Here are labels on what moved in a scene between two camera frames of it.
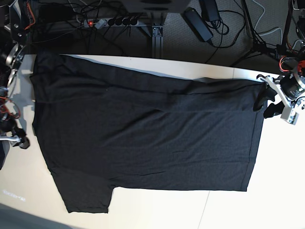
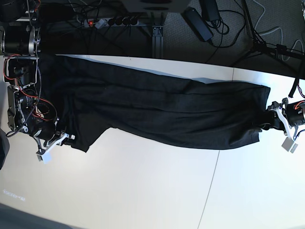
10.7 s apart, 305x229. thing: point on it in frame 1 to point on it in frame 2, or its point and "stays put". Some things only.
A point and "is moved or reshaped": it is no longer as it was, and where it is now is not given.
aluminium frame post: [157, 40] stays put
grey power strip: [111, 22] stays put
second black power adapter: [209, 10] stays put
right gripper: [292, 91] to [292, 115]
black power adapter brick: [198, 24] stays put
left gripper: [18, 139] to [55, 138]
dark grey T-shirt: [99, 127] is moved or reshaped
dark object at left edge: [5, 145] stays put
